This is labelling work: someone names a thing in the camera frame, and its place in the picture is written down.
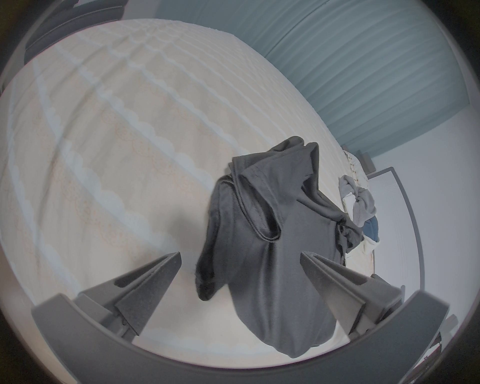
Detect white printed pillow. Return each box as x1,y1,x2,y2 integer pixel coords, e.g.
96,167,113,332
342,150,367,188

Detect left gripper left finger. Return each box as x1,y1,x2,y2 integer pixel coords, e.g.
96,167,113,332
77,251,183,343

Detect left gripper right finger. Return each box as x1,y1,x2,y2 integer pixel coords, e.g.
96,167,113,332
300,251,406,342

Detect black T-shirt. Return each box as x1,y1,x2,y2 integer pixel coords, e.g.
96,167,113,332
195,136,347,359

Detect bed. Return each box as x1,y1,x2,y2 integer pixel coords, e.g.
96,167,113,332
0,17,428,370

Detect pile of clothes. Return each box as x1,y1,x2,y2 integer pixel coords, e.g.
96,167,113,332
335,174,382,268

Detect grey bedside table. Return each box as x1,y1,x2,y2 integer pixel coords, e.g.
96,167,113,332
356,149,377,173

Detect blue-green curtain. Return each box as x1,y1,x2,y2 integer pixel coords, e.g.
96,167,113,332
155,0,324,58
265,0,472,160

